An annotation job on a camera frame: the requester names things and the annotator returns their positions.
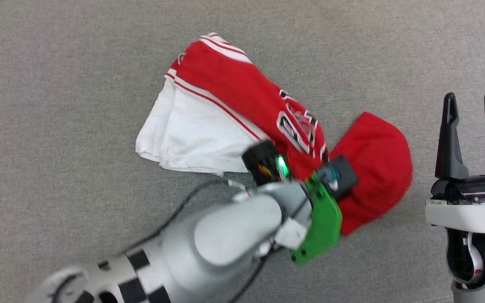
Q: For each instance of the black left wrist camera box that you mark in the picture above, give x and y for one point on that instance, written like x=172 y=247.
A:
x=345 y=176

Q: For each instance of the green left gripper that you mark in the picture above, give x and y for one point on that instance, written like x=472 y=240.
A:
x=324 y=227

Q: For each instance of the red and white jersey shirt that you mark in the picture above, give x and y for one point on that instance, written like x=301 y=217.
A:
x=234 y=84

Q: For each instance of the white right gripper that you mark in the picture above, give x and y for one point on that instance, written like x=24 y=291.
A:
x=470 y=210

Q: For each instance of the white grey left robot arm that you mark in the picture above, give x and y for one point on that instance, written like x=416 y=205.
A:
x=209 y=240

